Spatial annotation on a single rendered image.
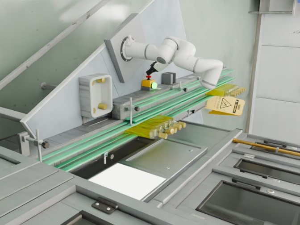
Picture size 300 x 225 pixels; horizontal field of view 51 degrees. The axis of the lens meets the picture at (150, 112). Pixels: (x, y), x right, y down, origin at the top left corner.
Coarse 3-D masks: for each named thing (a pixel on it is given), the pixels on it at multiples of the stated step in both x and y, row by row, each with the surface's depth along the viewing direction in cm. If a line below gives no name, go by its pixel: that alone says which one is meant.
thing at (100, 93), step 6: (96, 78) 169; (108, 78) 179; (90, 84) 166; (96, 84) 180; (102, 84) 182; (108, 84) 180; (90, 90) 167; (96, 90) 181; (102, 90) 184; (108, 90) 181; (90, 96) 168; (96, 96) 182; (102, 96) 185; (108, 96) 183; (96, 102) 183; (102, 102) 186; (108, 102) 184; (96, 108) 184; (108, 108) 184; (96, 114) 175; (102, 114) 178
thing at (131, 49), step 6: (126, 42) 190; (132, 42) 190; (138, 42) 189; (126, 48) 189; (132, 48) 187; (138, 48) 185; (144, 48) 183; (126, 54) 192; (132, 54) 189; (138, 54) 186; (144, 54) 184
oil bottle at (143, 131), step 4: (132, 128) 188; (136, 128) 186; (140, 128) 184; (144, 128) 183; (148, 128) 183; (152, 128) 183; (128, 132) 190; (132, 132) 188; (136, 132) 187; (140, 132) 185; (144, 132) 183; (148, 132) 182; (152, 132) 181; (144, 136) 184; (148, 136) 182; (152, 136) 181
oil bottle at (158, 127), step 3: (141, 123) 191; (144, 123) 190; (147, 123) 190; (150, 123) 191; (153, 123) 191; (150, 126) 187; (153, 126) 186; (156, 126) 186; (159, 126) 186; (159, 129) 186
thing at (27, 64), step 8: (104, 0) 255; (96, 8) 248; (88, 16) 243; (72, 24) 234; (80, 24) 237; (64, 32) 226; (56, 40) 221; (48, 48) 216; (32, 56) 210; (40, 56) 212; (24, 64) 204; (16, 72) 199; (8, 80) 195; (0, 88) 192; (0, 112) 166; (8, 112) 164; (16, 112) 162; (16, 120) 161
